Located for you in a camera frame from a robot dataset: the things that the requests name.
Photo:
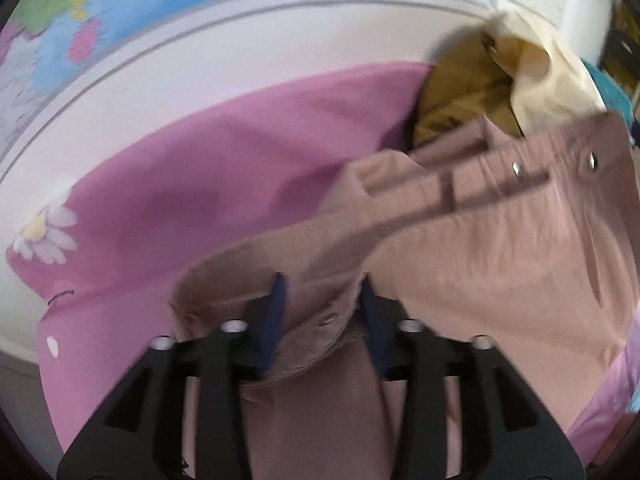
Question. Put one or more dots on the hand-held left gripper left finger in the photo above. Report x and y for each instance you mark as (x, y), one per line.
(274, 330)

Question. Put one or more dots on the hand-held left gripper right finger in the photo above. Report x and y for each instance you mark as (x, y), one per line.
(377, 335)

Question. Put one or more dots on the pink jacket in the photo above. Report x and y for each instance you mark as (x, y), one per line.
(500, 260)

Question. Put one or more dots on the pink floral blanket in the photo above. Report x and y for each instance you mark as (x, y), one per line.
(225, 160)

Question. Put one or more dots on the mustard garment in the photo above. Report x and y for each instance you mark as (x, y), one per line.
(460, 90)

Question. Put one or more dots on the cream garment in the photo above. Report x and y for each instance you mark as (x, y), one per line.
(560, 85)

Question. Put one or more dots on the blue plastic basket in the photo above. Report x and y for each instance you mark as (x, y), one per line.
(607, 87)

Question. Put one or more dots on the colourful wall map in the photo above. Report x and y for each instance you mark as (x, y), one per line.
(150, 0)

